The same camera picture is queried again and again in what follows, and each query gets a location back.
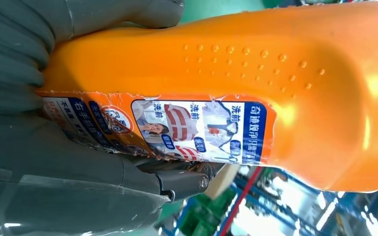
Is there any green plastic crate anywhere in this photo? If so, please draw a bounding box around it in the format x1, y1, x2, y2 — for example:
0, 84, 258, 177
178, 188, 237, 236

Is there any brown cardboard box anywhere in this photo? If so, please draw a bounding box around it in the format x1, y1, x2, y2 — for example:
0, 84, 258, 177
204, 164, 240, 200

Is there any blue metal rack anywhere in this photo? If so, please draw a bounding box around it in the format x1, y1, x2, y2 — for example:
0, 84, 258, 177
162, 169, 378, 236

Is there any red metal post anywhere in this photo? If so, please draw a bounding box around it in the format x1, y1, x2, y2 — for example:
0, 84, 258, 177
219, 166, 263, 236

